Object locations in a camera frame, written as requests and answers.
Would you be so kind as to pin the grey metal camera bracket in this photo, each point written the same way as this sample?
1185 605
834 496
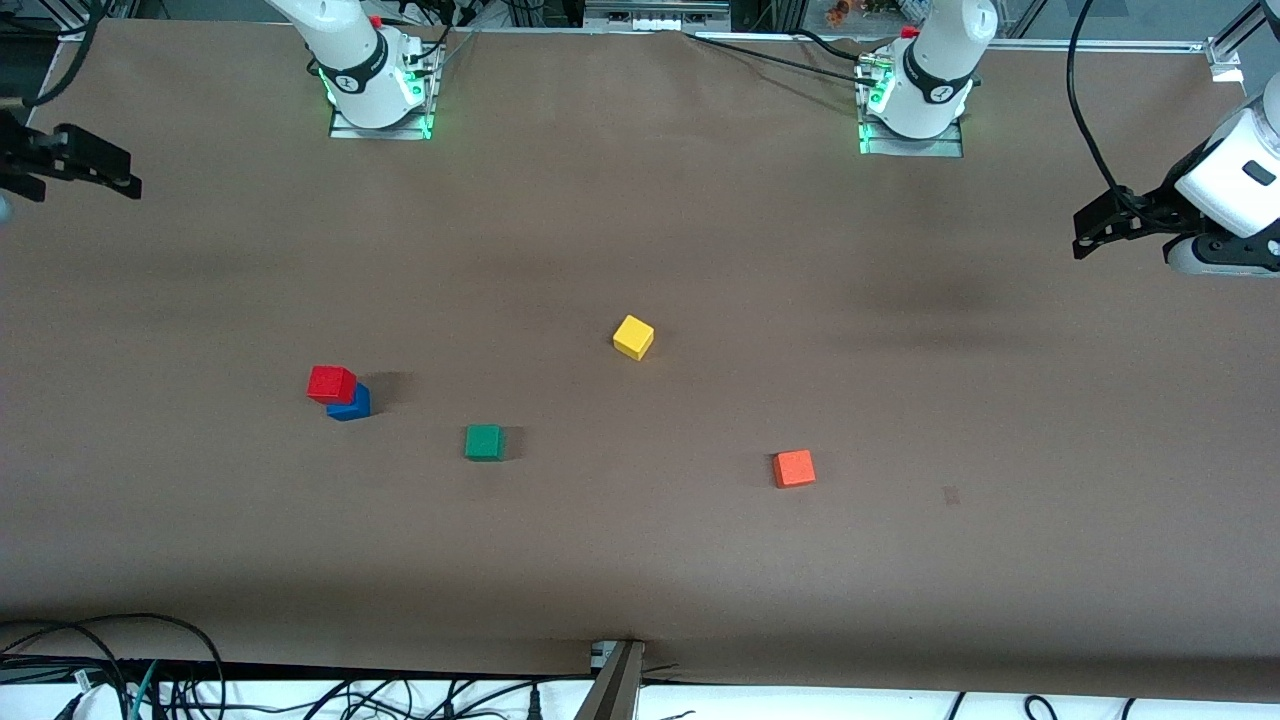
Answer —
615 690

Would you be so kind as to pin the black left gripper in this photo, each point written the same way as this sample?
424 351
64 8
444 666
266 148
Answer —
1150 212

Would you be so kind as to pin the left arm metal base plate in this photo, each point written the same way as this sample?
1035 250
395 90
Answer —
915 148

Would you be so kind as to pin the yellow wooden block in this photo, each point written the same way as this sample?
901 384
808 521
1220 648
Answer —
633 336

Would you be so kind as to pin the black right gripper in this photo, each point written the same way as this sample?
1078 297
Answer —
22 158

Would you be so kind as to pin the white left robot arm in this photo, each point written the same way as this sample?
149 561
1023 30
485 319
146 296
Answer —
930 60

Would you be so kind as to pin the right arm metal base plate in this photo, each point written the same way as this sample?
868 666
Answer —
380 133

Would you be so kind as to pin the aluminium table rail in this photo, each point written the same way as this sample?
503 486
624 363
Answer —
1100 43

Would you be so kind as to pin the green wooden block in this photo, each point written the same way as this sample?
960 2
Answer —
484 441

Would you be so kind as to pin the blue wooden block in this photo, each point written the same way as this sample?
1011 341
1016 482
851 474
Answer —
352 408

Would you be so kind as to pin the orange wooden block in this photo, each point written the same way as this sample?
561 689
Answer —
794 468

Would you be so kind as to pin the red wooden block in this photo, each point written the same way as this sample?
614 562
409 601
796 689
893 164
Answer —
331 383

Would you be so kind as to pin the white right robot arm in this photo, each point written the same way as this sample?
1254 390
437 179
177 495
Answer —
350 50

